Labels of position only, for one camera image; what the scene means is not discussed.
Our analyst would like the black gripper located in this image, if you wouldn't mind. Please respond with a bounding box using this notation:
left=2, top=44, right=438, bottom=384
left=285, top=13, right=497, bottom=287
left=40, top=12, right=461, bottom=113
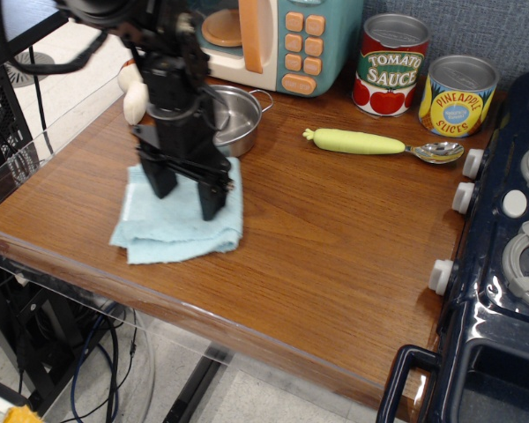
left=132, top=105, right=231, bottom=221

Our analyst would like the light blue towel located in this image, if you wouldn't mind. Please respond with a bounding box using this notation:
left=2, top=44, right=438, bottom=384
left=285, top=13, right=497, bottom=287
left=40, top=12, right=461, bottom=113
left=109, top=158, right=243, bottom=264

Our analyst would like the silver metal pot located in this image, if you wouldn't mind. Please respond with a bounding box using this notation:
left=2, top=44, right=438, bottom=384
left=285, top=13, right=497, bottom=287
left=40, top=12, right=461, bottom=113
left=211, top=85, right=274, bottom=158

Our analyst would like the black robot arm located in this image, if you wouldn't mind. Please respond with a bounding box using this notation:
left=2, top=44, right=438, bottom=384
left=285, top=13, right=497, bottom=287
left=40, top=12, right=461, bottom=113
left=56, top=1, right=232, bottom=220

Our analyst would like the plush white mushroom toy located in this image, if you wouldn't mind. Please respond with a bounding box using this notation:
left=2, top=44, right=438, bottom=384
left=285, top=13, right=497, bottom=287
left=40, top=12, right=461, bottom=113
left=117, top=59, right=149, bottom=125

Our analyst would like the clear acrylic barrier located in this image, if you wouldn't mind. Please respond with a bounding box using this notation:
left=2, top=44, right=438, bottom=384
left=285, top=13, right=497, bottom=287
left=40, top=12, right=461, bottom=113
left=7, top=48, right=226, bottom=360

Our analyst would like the teal toy microwave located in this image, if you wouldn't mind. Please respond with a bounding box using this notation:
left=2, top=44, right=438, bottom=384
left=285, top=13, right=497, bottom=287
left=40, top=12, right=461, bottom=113
left=187, top=0, right=363, bottom=98

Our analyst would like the black desk at left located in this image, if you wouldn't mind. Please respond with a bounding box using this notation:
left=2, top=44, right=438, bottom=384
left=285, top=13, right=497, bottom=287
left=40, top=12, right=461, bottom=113
left=0, top=1, right=68, bottom=166

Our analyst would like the tomato sauce can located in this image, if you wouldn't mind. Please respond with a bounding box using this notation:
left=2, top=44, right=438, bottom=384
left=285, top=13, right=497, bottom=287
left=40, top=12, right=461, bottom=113
left=352, top=13, right=430, bottom=116

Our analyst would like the white stove knob lower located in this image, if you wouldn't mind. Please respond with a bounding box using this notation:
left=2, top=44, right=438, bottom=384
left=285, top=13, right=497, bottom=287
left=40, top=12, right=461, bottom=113
left=428, top=259, right=454, bottom=296

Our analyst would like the white stove knob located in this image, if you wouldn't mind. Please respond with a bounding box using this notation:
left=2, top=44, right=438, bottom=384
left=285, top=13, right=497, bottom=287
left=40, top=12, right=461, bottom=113
left=428, top=259, right=454, bottom=296
left=462, top=148, right=485, bottom=180
left=451, top=182, right=475, bottom=214

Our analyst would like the white stove knob middle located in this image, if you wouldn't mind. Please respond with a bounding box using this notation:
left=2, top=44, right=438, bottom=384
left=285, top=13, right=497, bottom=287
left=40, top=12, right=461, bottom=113
left=451, top=182, right=475, bottom=214

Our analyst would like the white stove knob upper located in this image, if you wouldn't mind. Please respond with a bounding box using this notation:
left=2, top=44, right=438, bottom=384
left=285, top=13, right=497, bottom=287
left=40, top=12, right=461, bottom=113
left=462, top=148, right=485, bottom=180

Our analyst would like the pineapple slices can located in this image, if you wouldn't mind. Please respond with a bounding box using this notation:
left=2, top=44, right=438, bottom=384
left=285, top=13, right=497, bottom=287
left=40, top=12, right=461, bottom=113
left=418, top=55, right=500, bottom=138

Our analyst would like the dark blue toy stove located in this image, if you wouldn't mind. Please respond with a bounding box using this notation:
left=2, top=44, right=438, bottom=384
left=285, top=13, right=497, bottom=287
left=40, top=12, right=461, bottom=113
left=376, top=72, right=529, bottom=422

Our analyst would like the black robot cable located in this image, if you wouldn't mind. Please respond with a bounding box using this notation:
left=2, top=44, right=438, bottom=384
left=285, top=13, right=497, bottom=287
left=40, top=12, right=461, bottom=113
left=0, top=0, right=111, bottom=75

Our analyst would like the blue floor cable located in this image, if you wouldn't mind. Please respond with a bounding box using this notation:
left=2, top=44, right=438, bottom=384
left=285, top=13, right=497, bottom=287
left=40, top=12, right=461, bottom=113
left=70, top=308, right=138, bottom=423

